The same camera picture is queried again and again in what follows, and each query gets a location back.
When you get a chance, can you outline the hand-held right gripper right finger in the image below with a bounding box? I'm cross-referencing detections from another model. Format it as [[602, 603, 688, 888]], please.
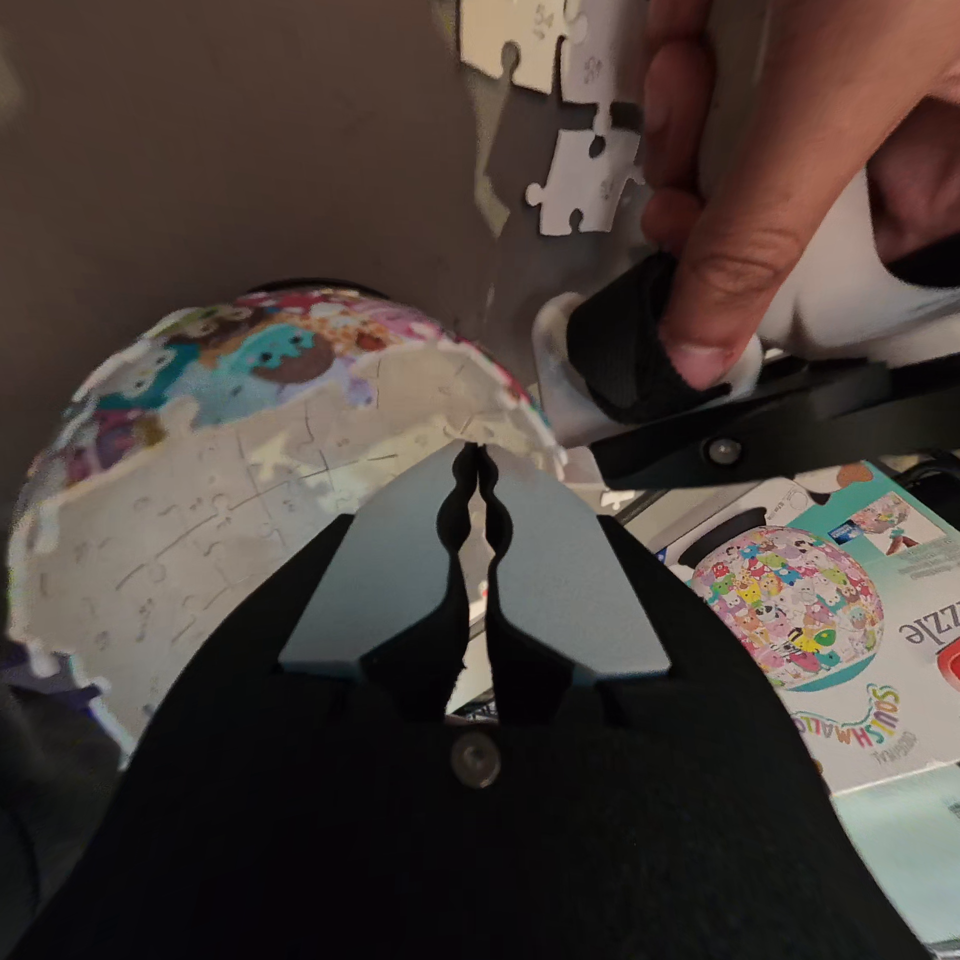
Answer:
[[477, 444, 674, 687]]

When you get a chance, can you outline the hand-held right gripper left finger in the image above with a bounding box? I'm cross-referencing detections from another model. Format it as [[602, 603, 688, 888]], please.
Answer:
[[277, 441, 481, 682]]

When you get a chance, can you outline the person's left hand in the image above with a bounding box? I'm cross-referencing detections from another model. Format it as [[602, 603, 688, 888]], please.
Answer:
[[639, 0, 960, 393]]

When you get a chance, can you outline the puzzle box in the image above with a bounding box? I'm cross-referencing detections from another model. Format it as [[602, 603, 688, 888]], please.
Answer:
[[651, 459, 960, 946]]

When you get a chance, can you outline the person's dark grey hoodie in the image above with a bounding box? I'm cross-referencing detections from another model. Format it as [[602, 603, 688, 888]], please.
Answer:
[[0, 633, 132, 960]]

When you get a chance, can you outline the colourful puzzle ball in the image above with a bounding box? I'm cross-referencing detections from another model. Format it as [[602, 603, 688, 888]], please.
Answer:
[[7, 288, 571, 759]]

